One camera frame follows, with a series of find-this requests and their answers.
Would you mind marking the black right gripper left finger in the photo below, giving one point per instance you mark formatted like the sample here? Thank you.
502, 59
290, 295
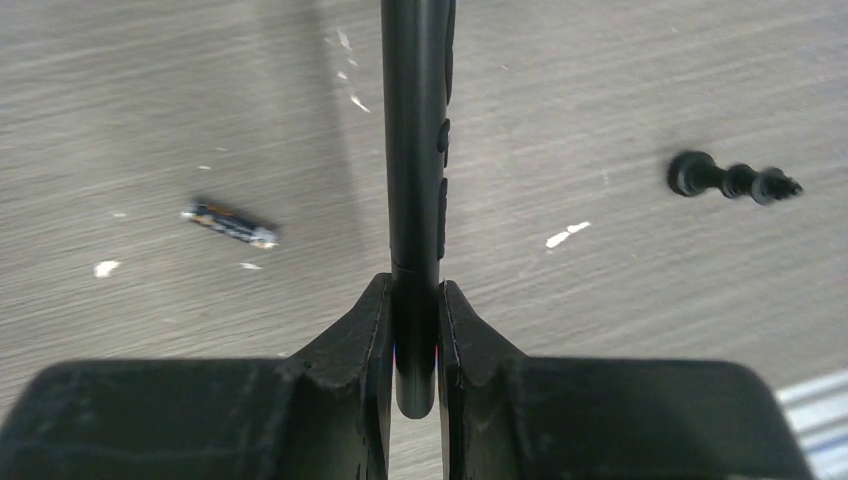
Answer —
322, 413

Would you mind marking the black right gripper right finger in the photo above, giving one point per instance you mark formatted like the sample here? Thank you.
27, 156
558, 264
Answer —
509, 415

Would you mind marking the black remote control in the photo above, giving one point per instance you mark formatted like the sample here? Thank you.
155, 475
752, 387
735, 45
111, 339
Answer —
417, 58

